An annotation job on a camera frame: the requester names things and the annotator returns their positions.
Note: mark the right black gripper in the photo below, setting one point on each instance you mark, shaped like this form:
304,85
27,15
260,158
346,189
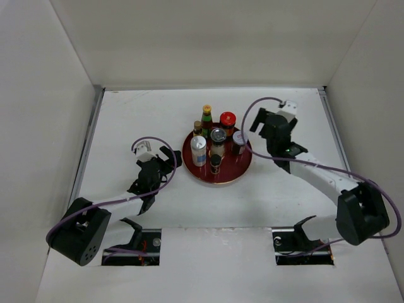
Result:
261,118

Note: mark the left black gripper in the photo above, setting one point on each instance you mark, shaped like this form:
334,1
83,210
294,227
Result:
167,168

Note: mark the tall silver lid jar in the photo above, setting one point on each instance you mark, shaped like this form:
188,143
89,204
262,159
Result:
198,150

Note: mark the small yellow label bottle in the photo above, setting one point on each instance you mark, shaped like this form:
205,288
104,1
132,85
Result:
197,129

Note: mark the silver lid pepper jar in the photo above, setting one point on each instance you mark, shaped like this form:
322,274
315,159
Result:
239,142

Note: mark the green label sauce bottle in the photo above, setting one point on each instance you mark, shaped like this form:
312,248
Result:
206,121

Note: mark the red lid sauce jar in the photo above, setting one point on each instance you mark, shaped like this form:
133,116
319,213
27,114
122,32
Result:
227,123

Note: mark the small dark spice jar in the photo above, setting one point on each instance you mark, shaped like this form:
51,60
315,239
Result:
215,162

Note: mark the grey lid spice shaker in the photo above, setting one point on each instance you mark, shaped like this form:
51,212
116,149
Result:
218,138

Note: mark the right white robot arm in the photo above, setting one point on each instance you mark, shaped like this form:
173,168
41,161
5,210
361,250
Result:
360,209

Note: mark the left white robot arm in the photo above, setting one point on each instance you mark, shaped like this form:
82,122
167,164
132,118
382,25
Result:
80,233

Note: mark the red round tray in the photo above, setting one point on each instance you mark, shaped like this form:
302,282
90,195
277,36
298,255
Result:
231,168

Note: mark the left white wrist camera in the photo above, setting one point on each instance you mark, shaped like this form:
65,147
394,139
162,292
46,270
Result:
143,151

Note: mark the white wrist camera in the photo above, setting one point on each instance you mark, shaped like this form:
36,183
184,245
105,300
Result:
143,151
288,110

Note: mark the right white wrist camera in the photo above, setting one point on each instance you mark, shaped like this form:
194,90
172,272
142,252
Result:
288,110

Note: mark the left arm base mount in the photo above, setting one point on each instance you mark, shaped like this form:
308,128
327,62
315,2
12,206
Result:
143,248

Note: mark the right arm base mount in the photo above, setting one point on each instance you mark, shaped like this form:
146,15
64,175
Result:
293,248

